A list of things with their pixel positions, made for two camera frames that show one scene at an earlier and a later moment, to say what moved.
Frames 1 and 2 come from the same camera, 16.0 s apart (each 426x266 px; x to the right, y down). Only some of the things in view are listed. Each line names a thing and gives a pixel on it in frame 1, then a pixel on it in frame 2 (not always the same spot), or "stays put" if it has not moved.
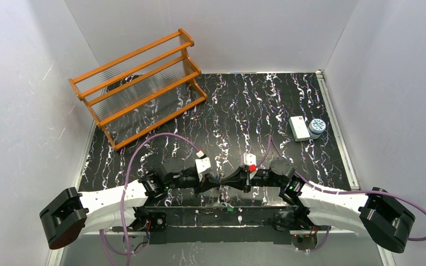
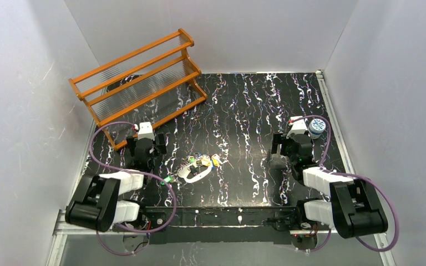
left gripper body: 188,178 → 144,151
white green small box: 299,128 stays put
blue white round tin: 316,128 stays put
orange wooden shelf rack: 136,93 stays put
